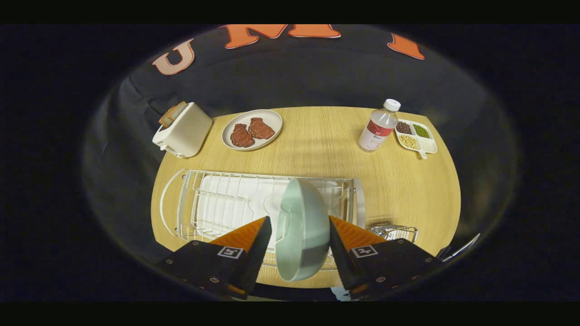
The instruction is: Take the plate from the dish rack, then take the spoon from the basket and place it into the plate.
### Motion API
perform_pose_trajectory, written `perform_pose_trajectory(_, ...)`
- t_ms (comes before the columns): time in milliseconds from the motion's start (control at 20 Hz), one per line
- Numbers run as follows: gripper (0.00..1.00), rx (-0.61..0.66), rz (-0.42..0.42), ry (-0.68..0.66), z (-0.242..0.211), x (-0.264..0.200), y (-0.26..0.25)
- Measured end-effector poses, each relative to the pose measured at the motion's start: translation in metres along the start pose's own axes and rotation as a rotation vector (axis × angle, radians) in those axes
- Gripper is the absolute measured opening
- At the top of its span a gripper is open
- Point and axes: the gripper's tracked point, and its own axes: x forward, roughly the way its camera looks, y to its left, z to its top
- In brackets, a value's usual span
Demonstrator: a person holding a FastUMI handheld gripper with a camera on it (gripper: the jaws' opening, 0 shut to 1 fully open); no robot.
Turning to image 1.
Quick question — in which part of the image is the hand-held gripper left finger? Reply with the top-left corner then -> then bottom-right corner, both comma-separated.
156,216 -> 272,300

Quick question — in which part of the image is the white wire dish rack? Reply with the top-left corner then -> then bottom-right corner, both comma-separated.
159,169 -> 366,272

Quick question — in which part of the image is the white oval plate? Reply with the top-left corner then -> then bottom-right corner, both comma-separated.
221,109 -> 284,151

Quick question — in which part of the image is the clear bottle with red label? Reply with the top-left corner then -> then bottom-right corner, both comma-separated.
358,99 -> 401,152

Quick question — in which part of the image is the pale green plate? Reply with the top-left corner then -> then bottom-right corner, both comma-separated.
275,178 -> 331,282

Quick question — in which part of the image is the red meat steak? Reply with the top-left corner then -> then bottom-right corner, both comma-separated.
230,124 -> 255,148
248,117 -> 276,140

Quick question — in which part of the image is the white toaster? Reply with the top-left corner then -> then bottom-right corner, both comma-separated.
152,102 -> 213,159

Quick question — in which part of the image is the brown bread slice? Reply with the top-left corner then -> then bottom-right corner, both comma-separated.
159,101 -> 188,128

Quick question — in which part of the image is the white divided tray of beans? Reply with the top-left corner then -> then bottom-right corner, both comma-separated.
394,119 -> 438,159

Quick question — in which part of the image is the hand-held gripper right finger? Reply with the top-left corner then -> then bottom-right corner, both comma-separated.
329,216 -> 442,299

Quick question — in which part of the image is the metal wire basket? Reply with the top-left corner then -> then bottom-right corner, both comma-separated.
366,223 -> 419,244

